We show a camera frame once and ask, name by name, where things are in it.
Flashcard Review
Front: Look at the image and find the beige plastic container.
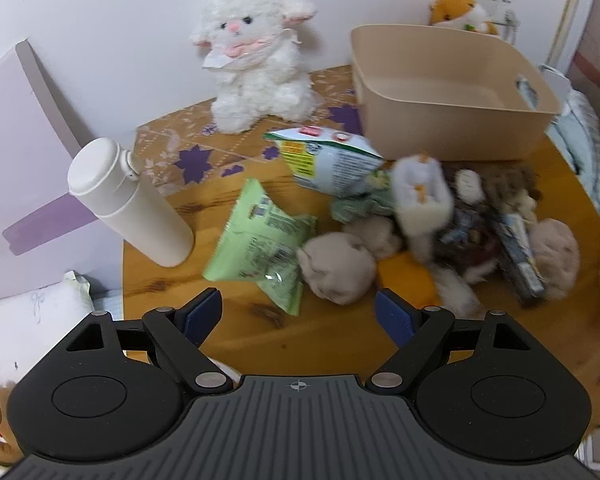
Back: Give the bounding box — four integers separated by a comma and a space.
350, 24, 563, 162

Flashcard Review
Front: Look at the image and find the white and green snack packet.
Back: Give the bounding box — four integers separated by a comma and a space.
264, 126, 386, 198

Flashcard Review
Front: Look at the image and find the brown fuzzy plush toy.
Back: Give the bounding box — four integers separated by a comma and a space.
410, 165, 541, 313

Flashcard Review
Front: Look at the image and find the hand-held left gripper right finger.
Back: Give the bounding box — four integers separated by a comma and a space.
362, 287, 534, 396

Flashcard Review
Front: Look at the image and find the white lamb plush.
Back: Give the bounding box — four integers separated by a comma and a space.
189, 0, 318, 135

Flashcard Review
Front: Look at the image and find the beige fuzzy plush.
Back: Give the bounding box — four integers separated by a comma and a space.
530, 217, 581, 301
342, 215, 406, 261
296, 232, 378, 306

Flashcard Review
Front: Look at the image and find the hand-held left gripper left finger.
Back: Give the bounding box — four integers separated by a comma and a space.
65, 287, 236, 397

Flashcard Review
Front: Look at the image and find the white plastic bag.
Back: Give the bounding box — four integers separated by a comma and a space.
545, 90, 600, 246

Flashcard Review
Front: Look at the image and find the white door frame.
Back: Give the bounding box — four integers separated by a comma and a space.
547, 0, 598, 71

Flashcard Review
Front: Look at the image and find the patterned table mat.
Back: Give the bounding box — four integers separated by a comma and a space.
132, 65, 366, 196

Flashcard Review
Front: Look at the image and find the white bottle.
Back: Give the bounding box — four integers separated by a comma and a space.
67, 137, 196, 268

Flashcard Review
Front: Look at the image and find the white pillow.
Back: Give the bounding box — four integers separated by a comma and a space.
0, 270, 93, 386

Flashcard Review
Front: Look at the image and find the orange hamster plush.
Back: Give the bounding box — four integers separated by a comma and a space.
426, 0, 501, 36

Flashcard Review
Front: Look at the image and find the white plush toy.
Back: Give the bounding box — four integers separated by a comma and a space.
390, 152, 456, 236

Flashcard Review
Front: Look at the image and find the lavender box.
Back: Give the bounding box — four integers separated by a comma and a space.
0, 37, 126, 306

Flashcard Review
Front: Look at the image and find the dark snack bar packet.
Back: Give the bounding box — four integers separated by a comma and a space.
490, 210, 548, 308

